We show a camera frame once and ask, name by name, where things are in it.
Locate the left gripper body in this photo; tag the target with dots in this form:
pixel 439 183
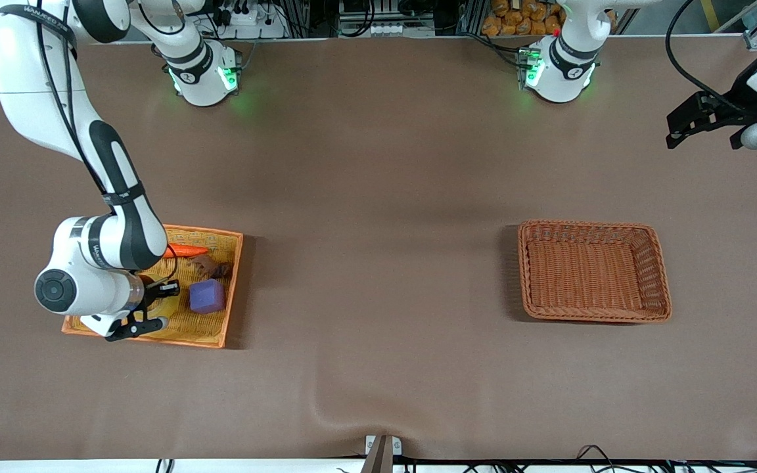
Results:
pixel 738 104

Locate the orange toy carrot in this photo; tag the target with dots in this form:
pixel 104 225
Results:
pixel 188 250

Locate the brown wicker basket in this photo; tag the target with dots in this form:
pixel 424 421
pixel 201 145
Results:
pixel 589 276

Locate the brown toy piece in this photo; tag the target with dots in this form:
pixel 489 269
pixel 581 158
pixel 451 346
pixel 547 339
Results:
pixel 211 266

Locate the white connector strip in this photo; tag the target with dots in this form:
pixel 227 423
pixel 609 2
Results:
pixel 389 29

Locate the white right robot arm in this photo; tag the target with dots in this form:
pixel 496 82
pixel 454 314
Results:
pixel 37 98

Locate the bag of orange snacks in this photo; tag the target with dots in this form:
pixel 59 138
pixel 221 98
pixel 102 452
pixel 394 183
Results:
pixel 516 16

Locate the white power strip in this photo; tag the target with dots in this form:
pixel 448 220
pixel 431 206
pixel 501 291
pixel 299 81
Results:
pixel 247 20

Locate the purple foam cube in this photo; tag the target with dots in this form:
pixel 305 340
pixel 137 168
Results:
pixel 206 297

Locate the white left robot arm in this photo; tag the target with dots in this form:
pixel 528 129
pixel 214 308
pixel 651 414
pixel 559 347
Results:
pixel 559 75

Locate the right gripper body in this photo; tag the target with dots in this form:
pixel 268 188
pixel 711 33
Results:
pixel 149 291

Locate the yellow wicker tray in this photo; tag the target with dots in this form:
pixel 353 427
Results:
pixel 207 328

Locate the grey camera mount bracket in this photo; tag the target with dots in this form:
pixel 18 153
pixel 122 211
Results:
pixel 382 450

